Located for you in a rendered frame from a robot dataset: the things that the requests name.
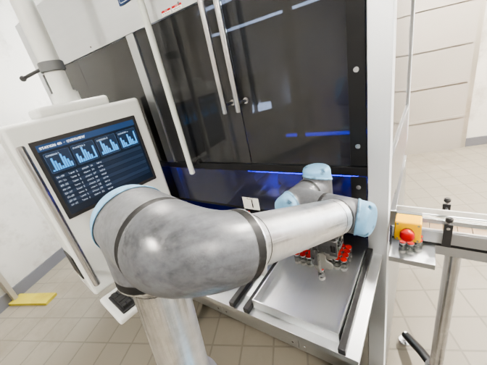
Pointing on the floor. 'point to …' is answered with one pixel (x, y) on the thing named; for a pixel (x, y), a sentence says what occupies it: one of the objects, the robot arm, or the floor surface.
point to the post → (380, 153)
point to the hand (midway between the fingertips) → (319, 266)
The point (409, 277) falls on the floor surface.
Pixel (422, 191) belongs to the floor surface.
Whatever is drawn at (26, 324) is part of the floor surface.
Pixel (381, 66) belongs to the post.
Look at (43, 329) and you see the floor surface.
